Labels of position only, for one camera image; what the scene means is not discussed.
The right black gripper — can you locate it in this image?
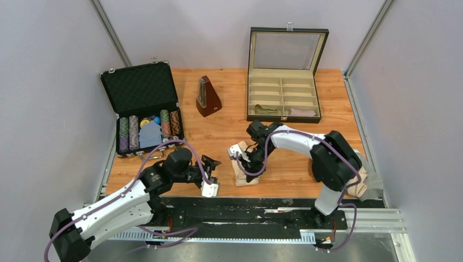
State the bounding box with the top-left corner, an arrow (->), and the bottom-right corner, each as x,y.
239,144 -> 274,182

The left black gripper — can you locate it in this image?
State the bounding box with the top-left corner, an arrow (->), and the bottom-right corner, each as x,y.
173,155 -> 221,186

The beige underwear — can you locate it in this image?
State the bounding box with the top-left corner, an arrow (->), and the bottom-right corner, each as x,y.
227,141 -> 259,187

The olive green white underwear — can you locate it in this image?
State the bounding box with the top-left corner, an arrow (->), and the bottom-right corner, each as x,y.
254,104 -> 280,115

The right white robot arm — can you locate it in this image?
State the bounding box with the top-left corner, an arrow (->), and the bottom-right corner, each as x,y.
228,120 -> 362,228

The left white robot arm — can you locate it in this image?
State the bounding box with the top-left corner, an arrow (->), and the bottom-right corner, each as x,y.
49,147 -> 221,261

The tan striped waistband underwear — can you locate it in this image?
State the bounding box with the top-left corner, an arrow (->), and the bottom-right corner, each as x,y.
347,167 -> 368,198

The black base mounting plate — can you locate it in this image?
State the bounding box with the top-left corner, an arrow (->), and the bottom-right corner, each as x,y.
97,195 -> 386,240

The pink cloth in box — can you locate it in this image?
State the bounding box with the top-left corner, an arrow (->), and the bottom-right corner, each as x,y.
290,108 -> 316,117

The orange black chip stack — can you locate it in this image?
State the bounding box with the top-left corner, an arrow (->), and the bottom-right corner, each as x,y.
170,111 -> 181,139

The wooden metronome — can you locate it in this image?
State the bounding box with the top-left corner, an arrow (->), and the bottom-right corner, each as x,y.
196,75 -> 222,117

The green red chip stack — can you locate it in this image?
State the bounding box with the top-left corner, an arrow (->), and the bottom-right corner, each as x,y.
160,109 -> 172,142

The blue playing cards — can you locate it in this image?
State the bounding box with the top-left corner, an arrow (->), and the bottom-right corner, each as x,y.
139,121 -> 162,148

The black compartment display box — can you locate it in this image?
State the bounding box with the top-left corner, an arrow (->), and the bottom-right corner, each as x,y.
246,22 -> 329,124

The purple grey chip stack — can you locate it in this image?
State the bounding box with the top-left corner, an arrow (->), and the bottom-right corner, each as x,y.
129,115 -> 139,150

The green purple chip stack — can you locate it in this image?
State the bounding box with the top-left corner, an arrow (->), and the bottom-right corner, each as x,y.
119,117 -> 129,153

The black poker chip case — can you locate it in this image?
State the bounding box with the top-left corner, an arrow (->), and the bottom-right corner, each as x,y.
100,61 -> 185,158

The grey cloth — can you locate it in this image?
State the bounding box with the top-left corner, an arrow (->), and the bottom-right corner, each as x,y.
354,150 -> 384,202

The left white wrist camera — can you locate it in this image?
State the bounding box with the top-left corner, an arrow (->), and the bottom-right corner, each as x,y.
201,177 -> 219,198

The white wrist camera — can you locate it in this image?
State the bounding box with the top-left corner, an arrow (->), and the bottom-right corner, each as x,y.
227,144 -> 250,162
201,177 -> 219,198

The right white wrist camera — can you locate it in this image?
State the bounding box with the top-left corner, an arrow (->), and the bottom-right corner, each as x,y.
227,144 -> 250,162

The aluminium frame rail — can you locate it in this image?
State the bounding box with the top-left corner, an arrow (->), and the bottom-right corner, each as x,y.
65,204 -> 417,262

